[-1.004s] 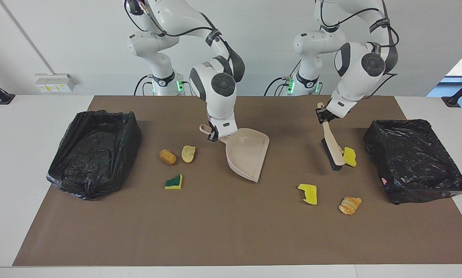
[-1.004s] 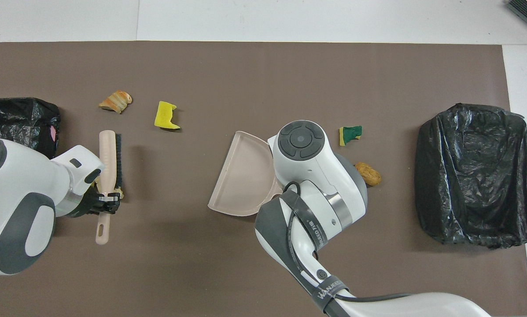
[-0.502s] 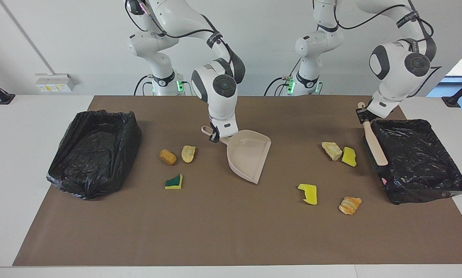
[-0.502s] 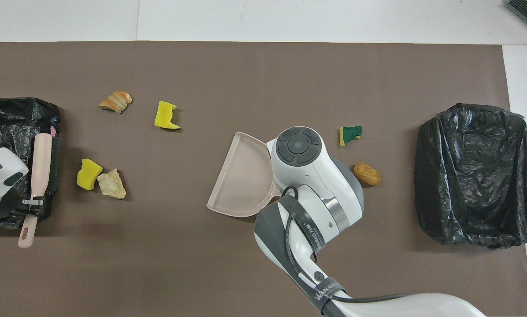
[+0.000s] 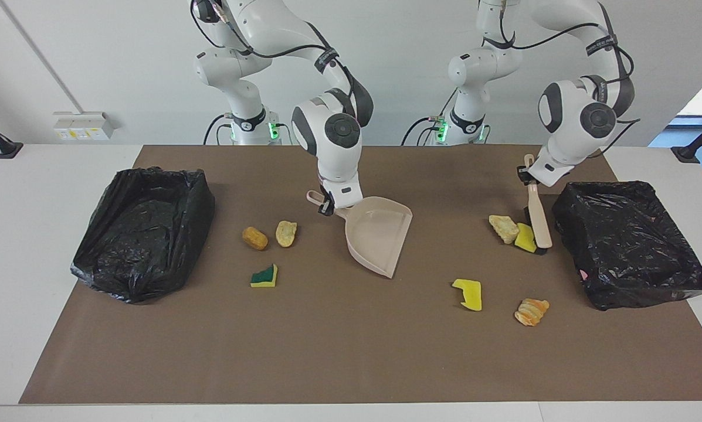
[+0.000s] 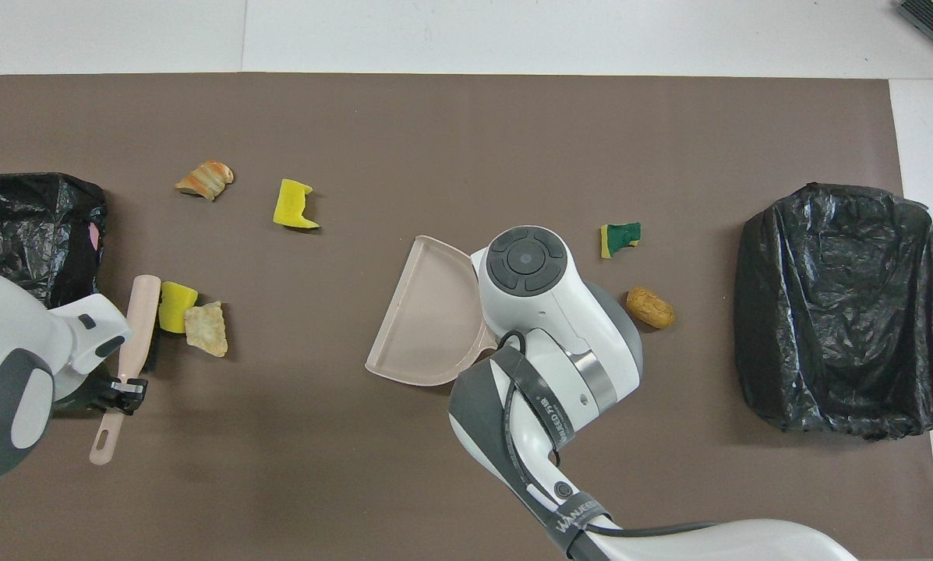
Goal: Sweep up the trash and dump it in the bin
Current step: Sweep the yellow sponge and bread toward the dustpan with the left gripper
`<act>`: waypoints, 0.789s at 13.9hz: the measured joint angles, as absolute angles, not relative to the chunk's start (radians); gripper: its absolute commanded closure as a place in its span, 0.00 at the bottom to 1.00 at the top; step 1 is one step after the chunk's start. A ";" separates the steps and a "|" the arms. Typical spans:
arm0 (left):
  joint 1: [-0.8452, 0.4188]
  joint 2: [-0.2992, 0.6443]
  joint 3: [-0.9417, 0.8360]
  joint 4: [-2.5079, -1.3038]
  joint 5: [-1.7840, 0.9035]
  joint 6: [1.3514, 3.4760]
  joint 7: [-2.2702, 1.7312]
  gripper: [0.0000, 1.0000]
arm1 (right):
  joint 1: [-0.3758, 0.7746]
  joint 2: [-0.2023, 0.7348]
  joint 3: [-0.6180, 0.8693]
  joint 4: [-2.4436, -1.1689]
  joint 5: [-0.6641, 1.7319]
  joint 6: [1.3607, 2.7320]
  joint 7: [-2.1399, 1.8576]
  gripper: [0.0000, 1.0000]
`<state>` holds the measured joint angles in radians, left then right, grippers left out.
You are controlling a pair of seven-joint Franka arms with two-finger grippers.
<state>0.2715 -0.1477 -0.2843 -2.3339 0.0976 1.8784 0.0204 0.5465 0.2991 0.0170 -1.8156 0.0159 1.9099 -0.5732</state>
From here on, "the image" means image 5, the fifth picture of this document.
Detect orange striped bread piece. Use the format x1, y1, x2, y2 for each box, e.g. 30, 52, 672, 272
514, 298, 551, 326

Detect beige plastic dustpan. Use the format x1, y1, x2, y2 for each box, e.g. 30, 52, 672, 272
307, 189, 413, 279

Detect green and yellow sponge piece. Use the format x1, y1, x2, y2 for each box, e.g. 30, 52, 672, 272
250, 263, 279, 288

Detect black right base cable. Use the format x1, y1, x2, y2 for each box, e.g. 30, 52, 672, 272
203, 113, 235, 145

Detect brown potato-shaped lump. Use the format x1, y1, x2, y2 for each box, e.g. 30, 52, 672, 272
242, 226, 269, 251

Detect black bag-lined bin pink spot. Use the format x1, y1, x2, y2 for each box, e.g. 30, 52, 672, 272
552, 180, 702, 311

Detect brown table mat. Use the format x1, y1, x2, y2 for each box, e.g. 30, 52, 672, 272
19, 145, 702, 405

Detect pale beige foam chunk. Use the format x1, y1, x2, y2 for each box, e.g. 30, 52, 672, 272
276, 220, 298, 248
489, 215, 520, 244

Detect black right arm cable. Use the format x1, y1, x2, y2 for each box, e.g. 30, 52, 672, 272
189, 0, 358, 127

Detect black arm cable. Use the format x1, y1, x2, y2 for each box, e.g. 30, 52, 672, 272
481, 3, 642, 154
189, 0, 358, 127

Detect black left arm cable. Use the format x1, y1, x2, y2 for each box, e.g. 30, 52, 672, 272
481, 3, 642, 154

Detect notched yellow sponge piece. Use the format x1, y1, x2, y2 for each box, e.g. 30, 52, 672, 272
452, 278, 483, 312

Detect white wall socket box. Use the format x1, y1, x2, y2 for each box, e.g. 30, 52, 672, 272
53, 111, 114, 141

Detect white wall conduit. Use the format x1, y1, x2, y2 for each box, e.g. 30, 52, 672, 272
0, 0, 84, 115

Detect beige hand brush black bristles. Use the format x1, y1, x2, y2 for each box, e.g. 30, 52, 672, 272
523, 154, 553, 256

